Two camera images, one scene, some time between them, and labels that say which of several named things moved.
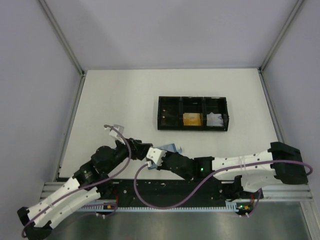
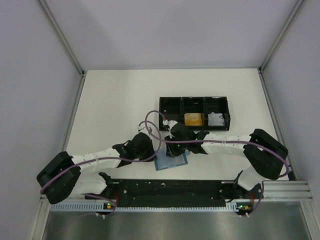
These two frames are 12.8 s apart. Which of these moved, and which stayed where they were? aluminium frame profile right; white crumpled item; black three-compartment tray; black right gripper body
Moved: black right gripper body
Stayed: aluminium frame profile right; white crumpled item; black three-compartment tray
